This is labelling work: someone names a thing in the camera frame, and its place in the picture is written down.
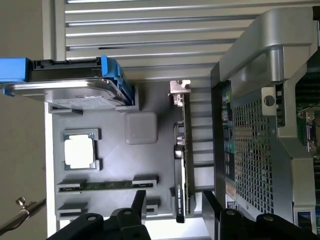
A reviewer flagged metal clamp lever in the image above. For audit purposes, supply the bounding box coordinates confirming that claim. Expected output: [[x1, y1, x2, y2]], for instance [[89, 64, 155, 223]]
[[0, 196, 47, 232]]

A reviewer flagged grey open PC case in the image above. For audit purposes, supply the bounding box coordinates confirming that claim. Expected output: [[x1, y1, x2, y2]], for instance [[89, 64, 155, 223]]
[[210, 6, 320, 240]]

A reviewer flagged CPU socket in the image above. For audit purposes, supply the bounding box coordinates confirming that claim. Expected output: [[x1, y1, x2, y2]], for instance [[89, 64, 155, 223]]
[[303, 108, 320, 154]]

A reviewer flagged hard disk with blue bracket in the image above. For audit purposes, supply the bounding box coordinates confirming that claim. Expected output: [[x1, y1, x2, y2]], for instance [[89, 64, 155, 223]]
[[0, 55, 130, 111]]

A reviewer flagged silver CPU chip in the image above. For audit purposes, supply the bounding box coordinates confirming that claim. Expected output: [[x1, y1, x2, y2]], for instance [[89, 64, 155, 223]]
[[63, 132, 98, 171]]

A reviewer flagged grey rounded square block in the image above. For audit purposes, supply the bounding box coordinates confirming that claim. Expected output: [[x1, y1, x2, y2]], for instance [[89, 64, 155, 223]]
[[124, 111, 159, 146]]

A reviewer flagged grey plastic parts rack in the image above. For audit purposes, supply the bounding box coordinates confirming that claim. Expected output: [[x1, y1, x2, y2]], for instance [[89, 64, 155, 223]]
[[44, 82, 197, 240]]

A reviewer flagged green RAM stick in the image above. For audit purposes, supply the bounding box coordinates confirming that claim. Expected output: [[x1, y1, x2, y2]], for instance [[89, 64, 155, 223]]
[[59, 181, 156, 192]]

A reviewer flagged green motherboard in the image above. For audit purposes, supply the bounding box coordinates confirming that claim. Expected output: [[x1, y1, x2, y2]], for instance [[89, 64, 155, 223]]
[[294, 62, 320, 158]]

